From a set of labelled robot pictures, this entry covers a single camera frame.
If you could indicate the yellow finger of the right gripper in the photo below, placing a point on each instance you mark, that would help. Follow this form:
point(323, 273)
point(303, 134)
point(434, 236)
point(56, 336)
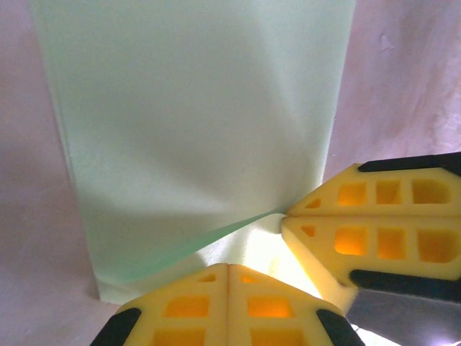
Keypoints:
point(378, 245)
point(389, 191)

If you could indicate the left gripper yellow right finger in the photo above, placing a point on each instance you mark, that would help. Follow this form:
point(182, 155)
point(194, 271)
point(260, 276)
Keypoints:
point(273, 310)

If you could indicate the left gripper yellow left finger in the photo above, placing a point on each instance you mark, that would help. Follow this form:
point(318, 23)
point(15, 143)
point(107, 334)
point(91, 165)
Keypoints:
point(191, 310)

